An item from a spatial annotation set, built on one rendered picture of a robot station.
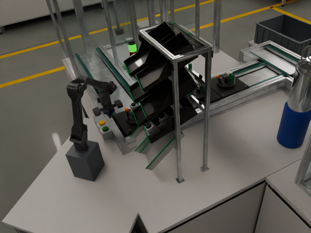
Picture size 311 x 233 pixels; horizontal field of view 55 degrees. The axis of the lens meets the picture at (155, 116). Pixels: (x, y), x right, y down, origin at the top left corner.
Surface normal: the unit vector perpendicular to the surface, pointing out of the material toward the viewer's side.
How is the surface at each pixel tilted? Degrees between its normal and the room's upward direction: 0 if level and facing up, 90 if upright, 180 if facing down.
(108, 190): 0
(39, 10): 90
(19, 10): 90
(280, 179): 0
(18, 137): 0
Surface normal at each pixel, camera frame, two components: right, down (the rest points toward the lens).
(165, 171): -0.08, -0.76
